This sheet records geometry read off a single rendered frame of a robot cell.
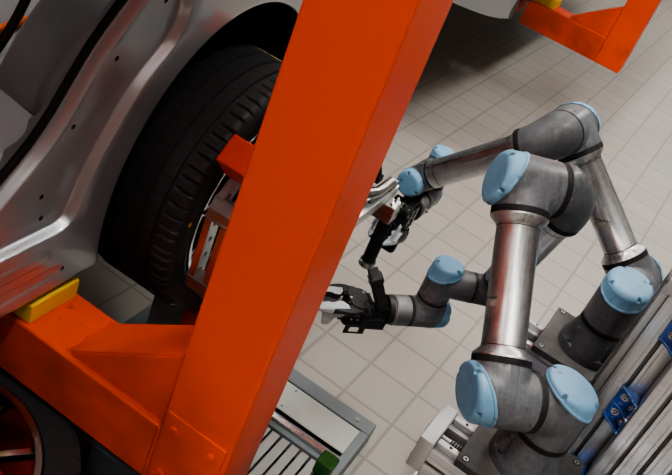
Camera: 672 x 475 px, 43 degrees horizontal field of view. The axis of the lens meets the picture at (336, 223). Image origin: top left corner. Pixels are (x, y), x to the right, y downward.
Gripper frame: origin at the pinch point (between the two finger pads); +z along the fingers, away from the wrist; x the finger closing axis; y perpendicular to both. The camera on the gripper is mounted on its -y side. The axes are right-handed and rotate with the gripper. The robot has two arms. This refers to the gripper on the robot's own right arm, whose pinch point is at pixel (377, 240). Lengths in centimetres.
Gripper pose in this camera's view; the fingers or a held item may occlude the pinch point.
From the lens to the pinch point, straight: 219.5
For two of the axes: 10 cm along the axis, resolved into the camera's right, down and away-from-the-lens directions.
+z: -4.7, 3.6, -8.1
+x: 8.2, 5.2, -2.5
